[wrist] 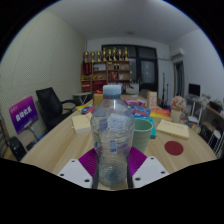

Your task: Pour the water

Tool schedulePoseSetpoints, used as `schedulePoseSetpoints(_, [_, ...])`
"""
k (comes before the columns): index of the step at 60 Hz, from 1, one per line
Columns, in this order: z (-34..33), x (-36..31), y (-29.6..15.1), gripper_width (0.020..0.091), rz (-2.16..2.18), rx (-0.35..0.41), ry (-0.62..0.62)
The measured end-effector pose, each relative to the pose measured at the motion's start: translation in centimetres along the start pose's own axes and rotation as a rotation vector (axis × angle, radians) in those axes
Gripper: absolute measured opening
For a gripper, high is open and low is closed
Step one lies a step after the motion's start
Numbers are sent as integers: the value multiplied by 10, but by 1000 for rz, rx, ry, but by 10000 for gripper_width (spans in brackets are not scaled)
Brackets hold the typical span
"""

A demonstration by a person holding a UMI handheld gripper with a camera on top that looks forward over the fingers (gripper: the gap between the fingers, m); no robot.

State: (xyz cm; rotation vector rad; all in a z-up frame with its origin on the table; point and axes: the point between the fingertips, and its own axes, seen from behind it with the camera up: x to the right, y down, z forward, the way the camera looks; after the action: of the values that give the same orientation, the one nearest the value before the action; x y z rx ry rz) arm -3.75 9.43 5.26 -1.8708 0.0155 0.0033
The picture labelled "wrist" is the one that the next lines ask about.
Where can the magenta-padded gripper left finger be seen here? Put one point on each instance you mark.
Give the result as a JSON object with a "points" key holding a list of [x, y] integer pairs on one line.
{"points": [[75, 173]]}

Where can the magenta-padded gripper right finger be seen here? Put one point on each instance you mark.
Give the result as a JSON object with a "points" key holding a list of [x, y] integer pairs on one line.
{"points": [[150, 171]]}

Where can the clear plastic water bottle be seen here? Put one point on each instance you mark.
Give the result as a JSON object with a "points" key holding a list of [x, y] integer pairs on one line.
{"points": [[111, 133]]}

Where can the flat round red coaster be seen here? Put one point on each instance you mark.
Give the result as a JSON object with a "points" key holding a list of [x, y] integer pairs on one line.
{"points": [[174, 148]]}

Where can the pale green ribbed cup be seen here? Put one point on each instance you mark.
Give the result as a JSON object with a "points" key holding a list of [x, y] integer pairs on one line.
{"points": [[143, 133]]}

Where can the orange book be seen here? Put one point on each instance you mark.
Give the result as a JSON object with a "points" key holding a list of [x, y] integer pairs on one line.
{"points": [[160, 113]]}

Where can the black bag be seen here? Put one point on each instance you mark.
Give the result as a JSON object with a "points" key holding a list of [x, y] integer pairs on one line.
{"points": [[16, 148]]}

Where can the blue printed booklet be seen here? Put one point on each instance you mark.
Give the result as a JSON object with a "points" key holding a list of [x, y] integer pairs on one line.
{"points": [[87, 110]]}

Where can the black office chair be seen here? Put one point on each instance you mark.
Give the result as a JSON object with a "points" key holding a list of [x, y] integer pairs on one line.
{"points": [[50, 106]]}

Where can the small orange white carton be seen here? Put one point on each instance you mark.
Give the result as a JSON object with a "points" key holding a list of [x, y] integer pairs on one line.
{"points": [[152, 99]]}

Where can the white round stool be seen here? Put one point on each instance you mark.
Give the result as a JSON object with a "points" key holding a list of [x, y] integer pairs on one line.
{"points": [[216, 140]]}

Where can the pink flowers in white pot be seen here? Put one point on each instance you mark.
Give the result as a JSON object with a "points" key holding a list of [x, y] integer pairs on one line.
{"points": [[178, 103]]}

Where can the yellow gift box red ribbon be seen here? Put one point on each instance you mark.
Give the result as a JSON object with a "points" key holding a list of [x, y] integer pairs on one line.
{"points": [[97, 100]]}

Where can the small white table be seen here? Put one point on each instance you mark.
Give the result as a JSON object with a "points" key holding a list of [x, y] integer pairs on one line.
{"points": [[81, 95]]}

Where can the purple sign board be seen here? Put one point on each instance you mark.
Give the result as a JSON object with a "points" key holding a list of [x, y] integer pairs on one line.
{"points": [[23, 114]]}

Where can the cluttered wooden side desk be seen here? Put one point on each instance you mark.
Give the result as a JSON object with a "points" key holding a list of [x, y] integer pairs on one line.
{"points": [[211, 110]]}

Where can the black computer monitor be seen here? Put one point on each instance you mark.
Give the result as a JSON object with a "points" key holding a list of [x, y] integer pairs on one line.
{"points": [[194, 90]]}

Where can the dark framed glass door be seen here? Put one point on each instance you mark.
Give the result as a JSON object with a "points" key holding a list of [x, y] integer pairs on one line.
{"points": [[146, 71]]}

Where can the wooden shelf unit with trophies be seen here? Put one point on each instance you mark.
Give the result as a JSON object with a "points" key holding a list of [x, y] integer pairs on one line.
{"points": [[105, 75]]}

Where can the white wall air conditioner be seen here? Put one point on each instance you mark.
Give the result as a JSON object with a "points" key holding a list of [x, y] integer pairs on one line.
{"points": [[176, 54]]}

